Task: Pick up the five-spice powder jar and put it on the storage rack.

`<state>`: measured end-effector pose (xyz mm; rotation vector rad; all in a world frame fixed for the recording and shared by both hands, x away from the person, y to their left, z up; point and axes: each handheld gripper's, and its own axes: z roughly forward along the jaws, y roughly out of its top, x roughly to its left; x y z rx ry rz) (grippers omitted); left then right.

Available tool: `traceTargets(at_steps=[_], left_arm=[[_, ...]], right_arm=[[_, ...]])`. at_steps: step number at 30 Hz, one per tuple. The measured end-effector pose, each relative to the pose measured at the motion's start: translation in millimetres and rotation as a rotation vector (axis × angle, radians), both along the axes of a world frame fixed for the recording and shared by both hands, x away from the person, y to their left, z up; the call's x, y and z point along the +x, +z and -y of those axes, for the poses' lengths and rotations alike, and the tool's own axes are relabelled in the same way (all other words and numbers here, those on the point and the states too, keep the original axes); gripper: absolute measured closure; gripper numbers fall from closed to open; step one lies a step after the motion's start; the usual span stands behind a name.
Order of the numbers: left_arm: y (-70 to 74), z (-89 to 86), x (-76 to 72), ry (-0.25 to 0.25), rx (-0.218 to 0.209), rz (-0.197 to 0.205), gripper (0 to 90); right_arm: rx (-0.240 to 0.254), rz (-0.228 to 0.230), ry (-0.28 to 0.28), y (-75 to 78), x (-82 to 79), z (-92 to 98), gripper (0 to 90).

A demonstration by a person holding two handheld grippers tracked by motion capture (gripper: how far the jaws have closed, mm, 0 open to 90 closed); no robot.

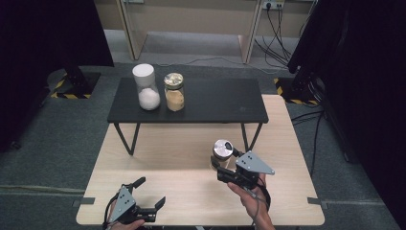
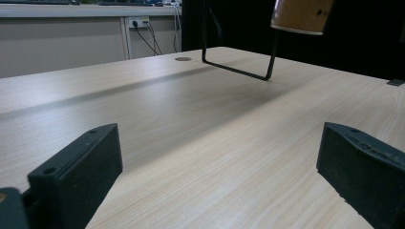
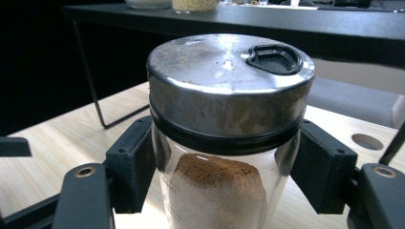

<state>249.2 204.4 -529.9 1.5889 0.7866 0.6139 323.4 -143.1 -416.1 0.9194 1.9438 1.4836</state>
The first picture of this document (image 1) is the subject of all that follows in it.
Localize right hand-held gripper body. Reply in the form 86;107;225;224
216;150;276;191

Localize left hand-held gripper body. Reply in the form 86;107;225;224
108;186;157;225

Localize silver-lidded glass jar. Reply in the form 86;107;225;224
210;139;235;171

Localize black shelf with metal legs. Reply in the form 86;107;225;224
106;77;270;157

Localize gold-lidded glass jar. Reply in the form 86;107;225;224
163;72;186;112

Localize white-lidded glass jar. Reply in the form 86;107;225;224
131;63;162;112

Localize person's left hand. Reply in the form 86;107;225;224
106;218;147;230

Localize person's right hand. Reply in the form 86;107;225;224
227;173;272;224

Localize grey tape strip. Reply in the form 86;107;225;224
306;196;329;210
72;196;96;208

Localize black stand base hazard tape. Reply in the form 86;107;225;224
273;76;320;106
47;68;102;100

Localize beige desk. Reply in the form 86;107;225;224
114;0;266;65

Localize dark curtain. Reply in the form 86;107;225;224
0;0;115;152
286;0;406;230

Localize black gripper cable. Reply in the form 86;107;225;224
255;176;272;212
102;184;124;229

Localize black floor cables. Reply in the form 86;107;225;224
290;109;325;176

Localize grey floor cable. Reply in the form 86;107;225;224
156;57;288;75

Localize bundle of black cables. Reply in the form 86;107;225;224
254;6;293;70

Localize white wall socket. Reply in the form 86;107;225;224
261;0;285;11

